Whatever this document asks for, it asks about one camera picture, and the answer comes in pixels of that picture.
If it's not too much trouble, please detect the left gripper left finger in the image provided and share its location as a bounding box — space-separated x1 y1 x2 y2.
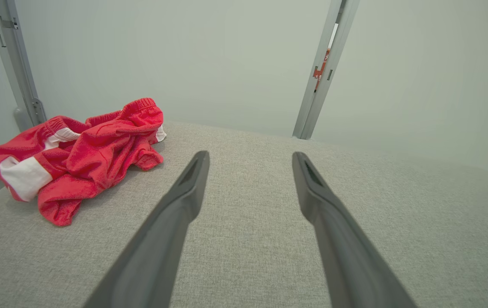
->
83 150 211 308

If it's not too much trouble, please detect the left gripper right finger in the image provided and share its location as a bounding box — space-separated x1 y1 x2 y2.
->
292 151 418 308

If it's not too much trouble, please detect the red shorts white trim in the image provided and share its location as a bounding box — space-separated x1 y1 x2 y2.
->
0 98 167 227

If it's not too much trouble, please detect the grey partition post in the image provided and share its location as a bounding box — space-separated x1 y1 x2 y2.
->
292 0 344 138
302 0 361 140
0 0 48 132

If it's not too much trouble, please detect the red tag on post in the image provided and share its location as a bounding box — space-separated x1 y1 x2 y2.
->
312 48 331 93

